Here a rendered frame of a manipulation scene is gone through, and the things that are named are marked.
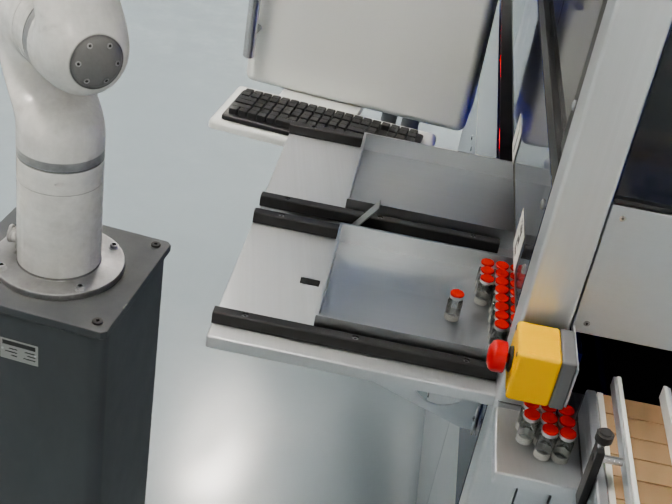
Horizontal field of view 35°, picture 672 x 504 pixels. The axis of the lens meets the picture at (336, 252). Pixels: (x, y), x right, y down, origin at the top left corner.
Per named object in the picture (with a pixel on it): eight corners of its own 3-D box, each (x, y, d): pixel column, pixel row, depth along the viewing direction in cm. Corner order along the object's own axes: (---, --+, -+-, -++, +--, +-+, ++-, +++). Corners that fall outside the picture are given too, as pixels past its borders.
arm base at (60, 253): (-34, 280, 152) (-38, 165, 142) (29, 217, 168) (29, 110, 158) (92, 314, 149) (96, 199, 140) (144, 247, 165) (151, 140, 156)
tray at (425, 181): (541, 184, 199) (545, 168, 197) (545, 257, 177) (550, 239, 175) (361, 148, 201) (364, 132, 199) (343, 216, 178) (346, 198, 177)
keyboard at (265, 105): (422, 139, 225) (425, 129, 224) (410, 167, 214) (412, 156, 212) (242, 94, 231) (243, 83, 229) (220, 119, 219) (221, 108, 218)
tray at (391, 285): (546, 283, 170) (552, 264, 169) (552, 384, 148) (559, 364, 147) (337, 240, 172) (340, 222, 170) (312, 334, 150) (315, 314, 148)
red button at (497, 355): (513, 363, 135) (521, 337, 133) (513, 382, 132) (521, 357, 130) (484, 356, 135) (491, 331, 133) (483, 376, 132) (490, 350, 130)
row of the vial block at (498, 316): (502, 286, 167) (509, 262, 165) (502, 355, 152) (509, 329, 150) (488, 284, 167) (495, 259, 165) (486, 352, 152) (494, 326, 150)
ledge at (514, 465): (594, 437, 143) (598, 426, 142) (602, 506, 132) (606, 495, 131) (492, 415, 144) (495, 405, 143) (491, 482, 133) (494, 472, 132)
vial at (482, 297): (488, 299, 163) (494, 274, 161) (487, 307, 162) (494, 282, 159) (473, 296, 164) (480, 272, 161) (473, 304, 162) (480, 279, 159)
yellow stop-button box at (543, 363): (560, 375, 137) (575, 330, 133) (562, 411, 131) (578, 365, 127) (501, 363, 137) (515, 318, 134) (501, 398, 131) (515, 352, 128)
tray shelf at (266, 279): (537, 181, 205) (540, 172, 204) (550, 417, 145) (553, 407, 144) (291, 132, 206) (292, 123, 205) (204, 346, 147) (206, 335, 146)
